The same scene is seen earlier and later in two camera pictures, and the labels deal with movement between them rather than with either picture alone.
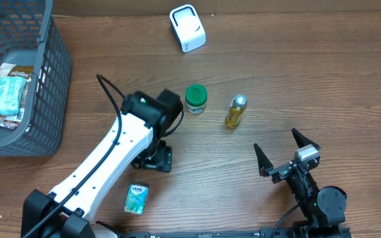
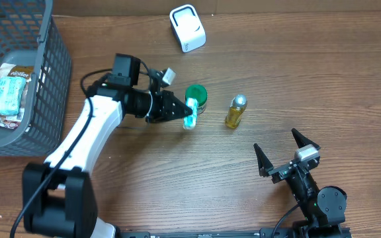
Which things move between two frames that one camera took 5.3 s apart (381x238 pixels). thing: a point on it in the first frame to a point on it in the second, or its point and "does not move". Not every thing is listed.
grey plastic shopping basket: x=24 y=32 does not move
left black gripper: x=157 y=158 to x=163 y=98
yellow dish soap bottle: x=238 y=103 does not move
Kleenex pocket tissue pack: x=137 y=199 to x=190 y=120
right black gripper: x=280 y=171 does not move
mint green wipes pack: x=8 y=95 does not move
